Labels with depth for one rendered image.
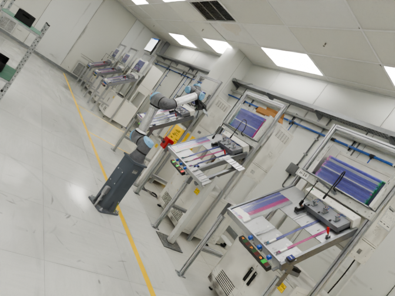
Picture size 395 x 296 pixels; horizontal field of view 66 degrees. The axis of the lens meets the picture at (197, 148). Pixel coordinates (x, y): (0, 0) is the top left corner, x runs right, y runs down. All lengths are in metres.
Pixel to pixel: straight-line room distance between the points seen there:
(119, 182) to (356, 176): 1.99
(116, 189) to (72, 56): 8.93
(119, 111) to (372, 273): 6.06
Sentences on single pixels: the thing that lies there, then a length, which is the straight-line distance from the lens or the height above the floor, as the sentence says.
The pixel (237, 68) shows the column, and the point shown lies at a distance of 6.90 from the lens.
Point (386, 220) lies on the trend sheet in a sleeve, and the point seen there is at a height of 1.40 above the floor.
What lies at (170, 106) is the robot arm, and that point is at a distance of 2.77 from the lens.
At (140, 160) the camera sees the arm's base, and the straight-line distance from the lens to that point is 2.84.
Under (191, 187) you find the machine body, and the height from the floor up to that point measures 0.51.
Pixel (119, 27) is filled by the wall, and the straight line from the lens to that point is 11.64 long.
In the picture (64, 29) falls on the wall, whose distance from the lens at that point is 11.41.
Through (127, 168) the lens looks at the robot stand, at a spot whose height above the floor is 0.46.
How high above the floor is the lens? 1.14
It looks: 3 degrees down
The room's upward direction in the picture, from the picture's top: 36 degrees clockwise
